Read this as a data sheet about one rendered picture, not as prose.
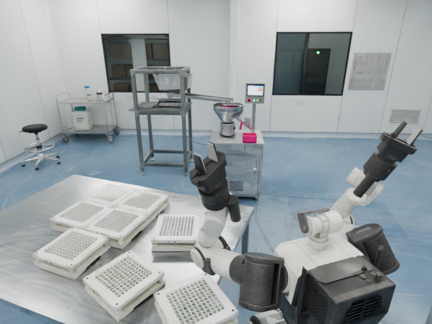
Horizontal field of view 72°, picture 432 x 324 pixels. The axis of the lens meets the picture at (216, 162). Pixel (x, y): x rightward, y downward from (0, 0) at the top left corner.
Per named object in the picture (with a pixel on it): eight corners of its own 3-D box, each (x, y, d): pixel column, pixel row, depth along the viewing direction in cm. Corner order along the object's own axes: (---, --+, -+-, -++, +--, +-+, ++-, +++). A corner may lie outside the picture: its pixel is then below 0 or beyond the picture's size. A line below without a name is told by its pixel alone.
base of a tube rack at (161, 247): (151, 251, 152) (151, 247, 151) (159, 224, 174) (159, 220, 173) (198, 251, 152) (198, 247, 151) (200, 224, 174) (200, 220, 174)
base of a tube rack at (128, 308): (84, 291, 127) (83, 287, 126) (132, 260, 145) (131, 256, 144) (117, 322, 113) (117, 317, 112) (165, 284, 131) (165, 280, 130)
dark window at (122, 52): (108, 92, 609) (100, 33, 567) (108, 92, 610) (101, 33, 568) (171, 92, 601) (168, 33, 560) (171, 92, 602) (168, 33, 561)
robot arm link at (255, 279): (249, 292, 97) (277, 305, 85) (225, 292, 92) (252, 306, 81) (252, 255, 99) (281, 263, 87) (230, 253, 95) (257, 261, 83)
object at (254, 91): (243, 134, 370) (245, 83, 347) (243, 132, 380) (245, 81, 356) (262, 134, 369) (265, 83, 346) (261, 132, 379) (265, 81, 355)
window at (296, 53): (272, 94, 591) (276, 31, 548) (272, 94, 592) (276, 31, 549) (342, 96, 584) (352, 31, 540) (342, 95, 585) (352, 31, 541)
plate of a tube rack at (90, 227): (83, 231, 159) (83, 227, 159) (114, 209, 181) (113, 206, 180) (121, 241, 151) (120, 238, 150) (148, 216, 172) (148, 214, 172)
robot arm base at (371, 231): (383, 257, 109) (407, 265, 97) (354, 274, 107) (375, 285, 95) (365, 220, 109) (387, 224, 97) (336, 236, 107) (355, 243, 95)
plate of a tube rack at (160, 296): (153, 296, 118) (153, 292, 118) (207, 274, 130) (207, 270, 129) (177, 347, 99) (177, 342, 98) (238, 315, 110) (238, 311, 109)
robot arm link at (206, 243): (218, 209, 106) (209, 234, 120) (195, 222, 100) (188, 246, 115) (237, 233, 101) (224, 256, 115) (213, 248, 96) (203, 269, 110)
